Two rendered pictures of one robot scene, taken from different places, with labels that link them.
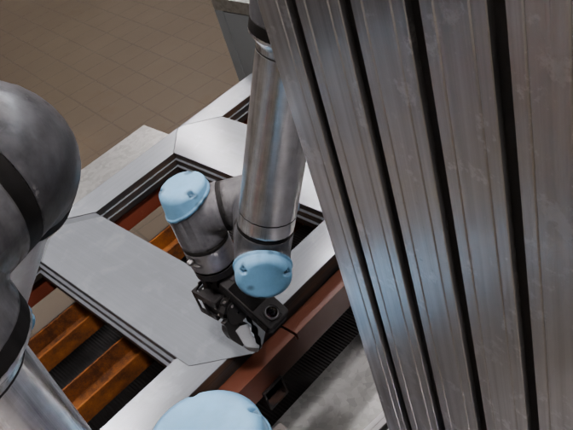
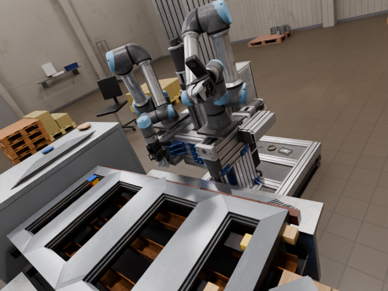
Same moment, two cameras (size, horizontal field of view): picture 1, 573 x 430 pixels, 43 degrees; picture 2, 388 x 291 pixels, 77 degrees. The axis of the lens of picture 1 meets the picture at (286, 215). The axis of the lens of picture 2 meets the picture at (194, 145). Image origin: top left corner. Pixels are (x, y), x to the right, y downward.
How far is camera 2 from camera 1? 172 cm
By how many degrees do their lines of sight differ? 80
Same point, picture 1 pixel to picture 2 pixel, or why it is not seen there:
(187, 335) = (155, 193)
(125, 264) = (111, 230)
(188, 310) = (144, 198)
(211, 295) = (159, 150)
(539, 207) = not seen: hidden behind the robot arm
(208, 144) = (50, 232)
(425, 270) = (205, 36)
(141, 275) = (119, 221)
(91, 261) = (101, 246)
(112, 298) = (128, 225)
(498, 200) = not seen: hidden behind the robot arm
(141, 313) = (140, 211)
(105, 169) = not seen: outside the picture
